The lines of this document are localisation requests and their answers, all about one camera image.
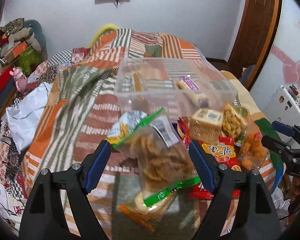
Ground orange fried snack bag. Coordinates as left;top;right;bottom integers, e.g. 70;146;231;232
238;122;267;171

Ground green-trim chip snack bag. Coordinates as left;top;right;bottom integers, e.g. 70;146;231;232
107;108;200;232

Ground white stickered suitcase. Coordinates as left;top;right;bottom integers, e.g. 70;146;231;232
263;85;300;126

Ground yellow puffed snack bag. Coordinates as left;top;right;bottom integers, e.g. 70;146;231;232
222;103;249;140

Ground red cartoon snack bag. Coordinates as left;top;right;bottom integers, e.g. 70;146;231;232
189;140;241;200

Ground brown toast-shaped snack pack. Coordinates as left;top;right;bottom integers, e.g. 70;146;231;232
188;108;223;144

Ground white plastic sheet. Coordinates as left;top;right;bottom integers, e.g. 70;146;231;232
6;82;52;153

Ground blue red snack packet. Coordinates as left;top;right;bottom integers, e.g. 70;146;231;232
172;118;192;148

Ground wooden door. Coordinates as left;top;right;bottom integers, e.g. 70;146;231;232
228;0;282;89

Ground purple wrapped snack bar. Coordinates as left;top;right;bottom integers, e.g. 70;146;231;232
177;77;200;90

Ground clear plastic storage bin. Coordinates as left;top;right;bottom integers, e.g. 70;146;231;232
114;58;238;118

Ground pink plush toy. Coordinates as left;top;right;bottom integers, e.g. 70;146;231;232
10;67;27;94

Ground red gift box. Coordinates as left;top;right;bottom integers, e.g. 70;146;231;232
0;66;13;93

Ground patchwork striped bed blanket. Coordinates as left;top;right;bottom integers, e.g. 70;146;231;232
0;28;286;239

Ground pile of clothes and boxes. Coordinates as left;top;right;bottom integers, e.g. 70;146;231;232
0;18;46;76

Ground yellow curved pillow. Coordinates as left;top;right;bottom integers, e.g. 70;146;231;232
89;23;119;48

